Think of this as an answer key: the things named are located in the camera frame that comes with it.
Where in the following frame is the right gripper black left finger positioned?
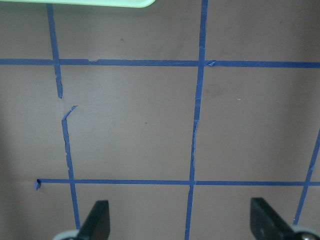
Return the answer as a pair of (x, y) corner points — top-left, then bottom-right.
(76, 200), (111, 240)

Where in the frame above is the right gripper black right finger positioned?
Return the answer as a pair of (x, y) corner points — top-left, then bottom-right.
(250, 197), (297, 240)

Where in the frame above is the light green plastic tray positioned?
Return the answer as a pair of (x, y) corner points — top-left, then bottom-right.
(3, 0), (155, 8)

